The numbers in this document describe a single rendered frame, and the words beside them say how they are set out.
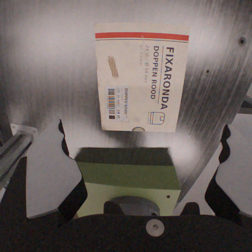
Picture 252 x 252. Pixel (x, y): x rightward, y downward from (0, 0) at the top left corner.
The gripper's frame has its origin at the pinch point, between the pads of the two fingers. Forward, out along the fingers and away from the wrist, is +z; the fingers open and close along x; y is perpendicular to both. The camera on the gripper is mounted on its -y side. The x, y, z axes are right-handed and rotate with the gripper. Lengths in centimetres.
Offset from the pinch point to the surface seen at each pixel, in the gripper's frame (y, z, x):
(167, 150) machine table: 18.5, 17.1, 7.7
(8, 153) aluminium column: 14.9, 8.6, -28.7
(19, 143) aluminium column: 15.0, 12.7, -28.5
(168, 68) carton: -2.1, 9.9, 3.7
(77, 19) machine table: -9.5, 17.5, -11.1
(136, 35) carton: -6.3, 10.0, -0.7
